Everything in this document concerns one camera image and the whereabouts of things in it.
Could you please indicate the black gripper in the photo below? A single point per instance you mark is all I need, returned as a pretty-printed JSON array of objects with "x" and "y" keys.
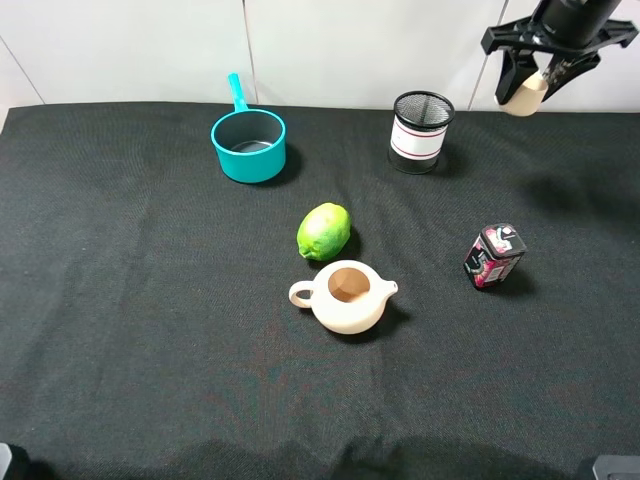
[{"x": 575, "y": 44}]

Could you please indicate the small cream cup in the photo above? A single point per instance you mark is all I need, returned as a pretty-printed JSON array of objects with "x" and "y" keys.
[{"x": 528, "y": 97}]

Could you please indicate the grey robot base left corner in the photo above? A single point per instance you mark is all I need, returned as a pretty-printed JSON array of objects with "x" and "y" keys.
[{"x": 14, "y": 462}]

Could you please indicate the grey robot base right corner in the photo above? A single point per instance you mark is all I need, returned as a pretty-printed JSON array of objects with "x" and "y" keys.
[{"x": 610, "y": 467}]

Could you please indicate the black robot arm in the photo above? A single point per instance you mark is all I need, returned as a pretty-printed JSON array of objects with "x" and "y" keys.
[{"x": 568, "y": 10}]

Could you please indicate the black mesh pen holder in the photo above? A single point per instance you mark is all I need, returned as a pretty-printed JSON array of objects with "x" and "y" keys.
[{"x": 421, "y": 120}]

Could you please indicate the black pink tea tin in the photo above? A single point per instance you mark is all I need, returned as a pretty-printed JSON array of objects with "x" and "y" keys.
[{"x": 494, "y": 254}]

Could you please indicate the green lime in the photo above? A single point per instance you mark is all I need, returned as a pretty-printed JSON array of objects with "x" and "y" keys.
[{"x": 324, "y": 232}]

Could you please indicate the cream ceramic teapot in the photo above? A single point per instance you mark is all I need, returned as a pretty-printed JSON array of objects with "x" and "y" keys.
[{"x": 347, "y": 297}]

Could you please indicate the black woven table cloth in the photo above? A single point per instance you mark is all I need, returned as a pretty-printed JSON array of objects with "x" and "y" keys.
[{"x": 147, "y": 332}]

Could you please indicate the teal saucepan with handle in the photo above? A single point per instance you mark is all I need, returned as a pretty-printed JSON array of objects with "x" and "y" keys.
[{"x": 250, "y": 143}]

